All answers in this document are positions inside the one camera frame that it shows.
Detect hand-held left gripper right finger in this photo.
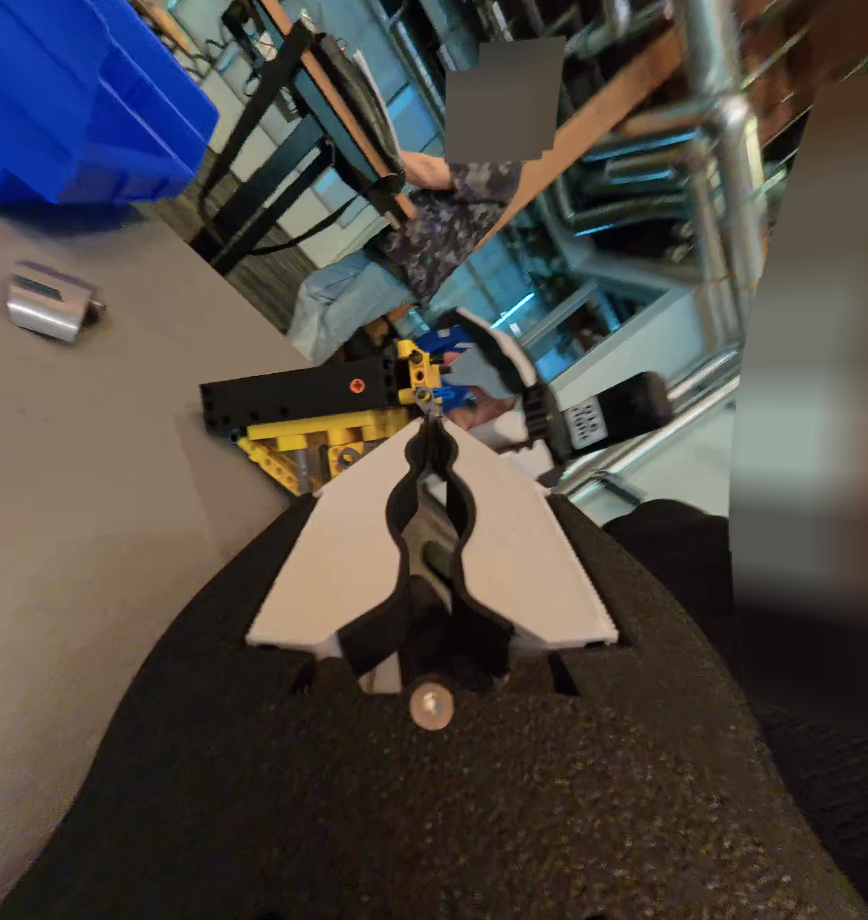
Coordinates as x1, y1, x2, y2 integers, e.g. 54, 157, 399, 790
434, 421, 620, 678

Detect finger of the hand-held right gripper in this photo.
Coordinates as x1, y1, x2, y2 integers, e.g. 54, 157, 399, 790
452, 305, 539, 398
445, 356, 515, 396

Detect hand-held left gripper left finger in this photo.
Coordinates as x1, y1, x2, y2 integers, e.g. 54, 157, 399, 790
246, 417, 435, 694

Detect yellow toy brick vehicle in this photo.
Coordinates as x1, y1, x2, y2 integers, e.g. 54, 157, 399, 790
200, 325, 480, 498

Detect black shoulder bag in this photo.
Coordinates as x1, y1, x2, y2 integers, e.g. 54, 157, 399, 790
312, 29, 410, 191

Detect person's dark clothing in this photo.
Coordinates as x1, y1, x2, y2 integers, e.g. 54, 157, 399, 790
603, 499, 868, 920

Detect chrome metal rack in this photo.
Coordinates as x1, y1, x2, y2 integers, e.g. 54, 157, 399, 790
549, 0, 769, 504

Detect black standing desk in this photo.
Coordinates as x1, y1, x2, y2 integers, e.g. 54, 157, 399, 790
190, 0, 421, 277

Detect blue plastic storage bin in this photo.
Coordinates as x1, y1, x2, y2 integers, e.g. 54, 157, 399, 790
0, 0, 221, 209

